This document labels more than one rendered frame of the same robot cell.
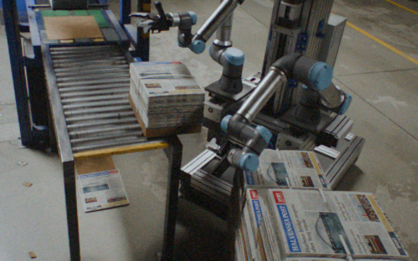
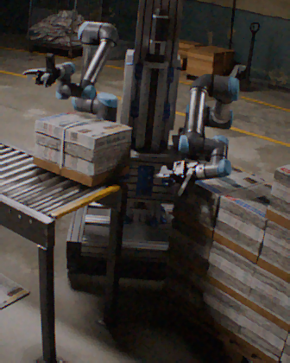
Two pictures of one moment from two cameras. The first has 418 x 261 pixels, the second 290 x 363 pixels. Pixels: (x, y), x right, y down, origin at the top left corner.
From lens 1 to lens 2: 1.41 m
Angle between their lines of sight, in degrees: 32
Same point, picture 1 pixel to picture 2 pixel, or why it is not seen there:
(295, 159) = not seen: hidden behind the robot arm
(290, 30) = (162, 64)
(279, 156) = not seen: hidden behind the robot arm
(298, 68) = (217, 85)
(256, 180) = (220, 189)
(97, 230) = (24, 321)
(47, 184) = not seen: outside the picture
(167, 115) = (106, 157)
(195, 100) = (125, 137)
